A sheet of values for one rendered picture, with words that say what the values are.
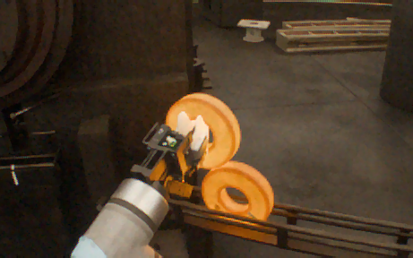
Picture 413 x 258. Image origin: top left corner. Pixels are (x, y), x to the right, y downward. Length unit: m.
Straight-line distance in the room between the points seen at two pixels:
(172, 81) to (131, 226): 0.49
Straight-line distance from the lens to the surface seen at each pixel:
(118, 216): 0.56
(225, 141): 0.72
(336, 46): 4.39
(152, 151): 0.63
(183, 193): 0.70
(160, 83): 0.95
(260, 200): 0.76
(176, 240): 0.96
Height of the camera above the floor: 1.23
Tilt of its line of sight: 29 degrees down
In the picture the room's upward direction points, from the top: straight up
